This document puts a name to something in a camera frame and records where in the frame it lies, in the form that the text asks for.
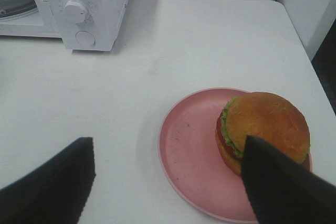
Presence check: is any burger with lettuce and tomato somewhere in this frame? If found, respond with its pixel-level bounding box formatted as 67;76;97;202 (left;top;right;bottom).
215;92;310;175

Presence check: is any pink round plate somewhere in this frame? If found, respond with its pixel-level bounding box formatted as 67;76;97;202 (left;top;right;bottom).
159;88;257;223

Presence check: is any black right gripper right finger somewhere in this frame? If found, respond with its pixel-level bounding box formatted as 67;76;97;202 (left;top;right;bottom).
241;136;335;223

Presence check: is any white timer knob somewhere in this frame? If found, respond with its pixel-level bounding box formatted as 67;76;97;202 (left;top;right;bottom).
63;0;88;24

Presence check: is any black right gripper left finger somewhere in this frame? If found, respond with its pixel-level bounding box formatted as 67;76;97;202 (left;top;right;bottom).
1;137;96;223

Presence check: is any white microwave oven body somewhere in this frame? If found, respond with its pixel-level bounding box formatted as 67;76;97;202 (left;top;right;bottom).
1;0;128;51

